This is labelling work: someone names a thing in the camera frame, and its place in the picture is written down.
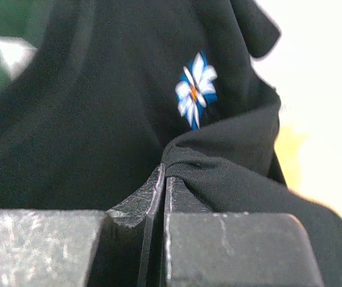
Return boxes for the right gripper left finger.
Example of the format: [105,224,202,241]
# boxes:
[0,165,165,286]

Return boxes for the black t shirt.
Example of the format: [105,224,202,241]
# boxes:
[0,1,342,286]

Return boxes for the green and cream raglan shirt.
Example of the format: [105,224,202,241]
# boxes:
[0,1,53,91]

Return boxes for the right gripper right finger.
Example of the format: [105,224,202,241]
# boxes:
[163,178,323,286]

